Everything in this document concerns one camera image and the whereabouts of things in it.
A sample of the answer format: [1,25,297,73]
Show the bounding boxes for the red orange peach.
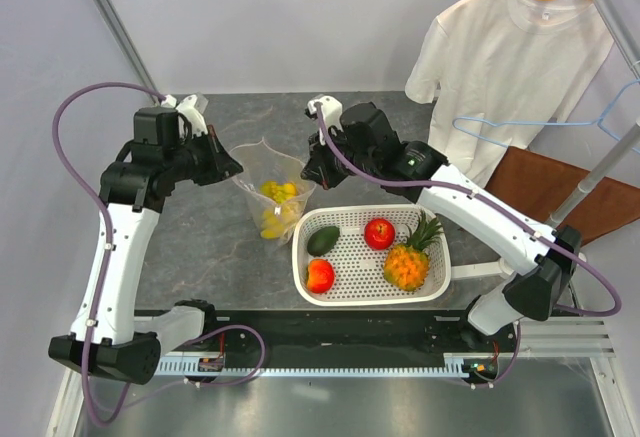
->
[306,259,335,294]

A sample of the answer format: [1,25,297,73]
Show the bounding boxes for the blue clothes hanger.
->
[452,79,639,149]

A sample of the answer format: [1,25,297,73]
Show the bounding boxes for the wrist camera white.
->
[305,95,343,127]
[160,93,209,139]

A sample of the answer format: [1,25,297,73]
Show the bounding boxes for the white perforated plastic basket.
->
[292,204,451,307]

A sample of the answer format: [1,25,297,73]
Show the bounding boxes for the aluminium frame post left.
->
[92,0,157,90]

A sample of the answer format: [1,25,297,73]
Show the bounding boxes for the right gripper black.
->
[302,125,378,190]

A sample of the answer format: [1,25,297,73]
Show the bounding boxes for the red apple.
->
[364,218,396,251]

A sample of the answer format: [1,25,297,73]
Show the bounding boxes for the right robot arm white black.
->
[301,95,582,351]

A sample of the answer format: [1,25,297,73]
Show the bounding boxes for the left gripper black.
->
[165,125,243,186]

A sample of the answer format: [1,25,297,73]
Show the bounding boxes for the brown cloth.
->
[486,147,639,244]

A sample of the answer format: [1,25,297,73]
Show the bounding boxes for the yellow banana bunch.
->
[260,181,300,240]

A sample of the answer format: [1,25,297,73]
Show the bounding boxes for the purple cable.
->
[52,81,169,427]
[315,109,623,388]

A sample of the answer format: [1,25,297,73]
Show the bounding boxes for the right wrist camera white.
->
[305,95,343,127]

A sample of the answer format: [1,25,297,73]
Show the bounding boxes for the white cable duct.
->
[155,353,496,378]

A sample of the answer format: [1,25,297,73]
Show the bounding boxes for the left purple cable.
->
[52,81,169,427]

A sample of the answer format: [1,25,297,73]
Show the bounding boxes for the orange toy pineapple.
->
[383,210,442,292]

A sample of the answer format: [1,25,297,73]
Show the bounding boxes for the green avocado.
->
[306,226,340,257]

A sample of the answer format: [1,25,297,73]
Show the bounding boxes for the clear zip top bag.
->
[230,139,316,246]

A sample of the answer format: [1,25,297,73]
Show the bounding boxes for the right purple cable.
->
[315,109,623,388]

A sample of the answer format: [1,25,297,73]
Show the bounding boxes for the white t-shirt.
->
[405,0,613,186]

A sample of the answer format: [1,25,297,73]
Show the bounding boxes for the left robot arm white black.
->
[48,95,243,385]

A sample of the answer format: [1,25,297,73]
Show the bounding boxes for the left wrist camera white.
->
[160,93,209,139]

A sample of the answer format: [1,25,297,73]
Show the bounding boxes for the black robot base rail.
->
[212,309,515,370]

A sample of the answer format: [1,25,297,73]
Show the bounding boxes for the silver clothes rack pole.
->
[545,120,640,228]

